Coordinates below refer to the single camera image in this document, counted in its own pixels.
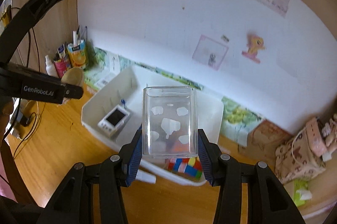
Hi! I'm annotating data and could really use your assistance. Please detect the round gold compact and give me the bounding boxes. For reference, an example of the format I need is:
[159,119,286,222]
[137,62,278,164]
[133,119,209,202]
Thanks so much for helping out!
[61,67,84,87]

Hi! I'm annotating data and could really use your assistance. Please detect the multicolour puzzle cube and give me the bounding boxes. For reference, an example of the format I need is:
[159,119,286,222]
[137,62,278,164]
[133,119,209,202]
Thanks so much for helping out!
[164,157,203,181]

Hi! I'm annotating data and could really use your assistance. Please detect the white instant camera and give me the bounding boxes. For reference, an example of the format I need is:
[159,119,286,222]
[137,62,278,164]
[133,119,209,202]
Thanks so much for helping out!
[98,105,131,137]

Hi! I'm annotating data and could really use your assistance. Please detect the clear plastic box white spots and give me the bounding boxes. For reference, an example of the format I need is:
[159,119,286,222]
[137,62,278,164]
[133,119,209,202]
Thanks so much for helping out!
[142,86,198,159]

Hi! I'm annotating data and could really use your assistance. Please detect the person left hand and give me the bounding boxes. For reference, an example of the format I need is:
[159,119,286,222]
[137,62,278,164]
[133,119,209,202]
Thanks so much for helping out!
[1,100,14,116]

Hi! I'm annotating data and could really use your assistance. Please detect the green tissue pack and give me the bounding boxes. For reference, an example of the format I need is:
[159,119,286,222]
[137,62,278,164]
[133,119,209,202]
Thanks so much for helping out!
[292,179,312,207]

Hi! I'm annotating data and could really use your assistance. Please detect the white spray bottle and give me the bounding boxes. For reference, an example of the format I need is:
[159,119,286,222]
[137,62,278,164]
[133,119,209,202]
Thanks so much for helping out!
[45,55,58,78]

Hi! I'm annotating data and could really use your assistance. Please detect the black power adapter plugged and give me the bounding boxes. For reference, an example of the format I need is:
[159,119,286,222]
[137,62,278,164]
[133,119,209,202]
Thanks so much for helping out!
[14,111,31,127]

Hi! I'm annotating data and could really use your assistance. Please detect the pink tin can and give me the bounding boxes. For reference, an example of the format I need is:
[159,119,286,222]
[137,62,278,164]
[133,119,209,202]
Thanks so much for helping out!
[54,56,71,78]

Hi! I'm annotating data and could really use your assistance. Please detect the letter print fabric bag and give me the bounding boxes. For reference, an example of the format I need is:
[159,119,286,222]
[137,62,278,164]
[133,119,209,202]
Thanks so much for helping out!
[275,129,326,185]

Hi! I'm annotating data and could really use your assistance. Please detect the brown cardboard piece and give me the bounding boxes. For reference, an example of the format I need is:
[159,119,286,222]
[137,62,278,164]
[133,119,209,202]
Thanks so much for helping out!
[238,120,292,165]

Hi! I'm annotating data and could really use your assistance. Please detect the pink case on bag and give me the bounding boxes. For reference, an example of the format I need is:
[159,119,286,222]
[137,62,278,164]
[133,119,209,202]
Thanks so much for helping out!
[305,117,327,157]

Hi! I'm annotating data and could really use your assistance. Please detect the green grape print box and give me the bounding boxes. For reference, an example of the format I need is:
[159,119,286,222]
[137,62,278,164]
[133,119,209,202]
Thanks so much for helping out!
[81,47,263,149]

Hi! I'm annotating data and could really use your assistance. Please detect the brown haired doll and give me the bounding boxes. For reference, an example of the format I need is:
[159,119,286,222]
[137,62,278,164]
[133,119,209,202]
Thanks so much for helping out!
[322,113,337,154]

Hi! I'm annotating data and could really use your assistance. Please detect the white plastic storage bin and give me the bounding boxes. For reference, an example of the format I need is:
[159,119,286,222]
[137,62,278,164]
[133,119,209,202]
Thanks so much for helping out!
[81,66,224,186]

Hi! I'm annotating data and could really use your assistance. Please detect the black cable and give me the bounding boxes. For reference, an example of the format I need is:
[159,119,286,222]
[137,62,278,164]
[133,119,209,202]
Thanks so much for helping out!
[2,6,47,159]

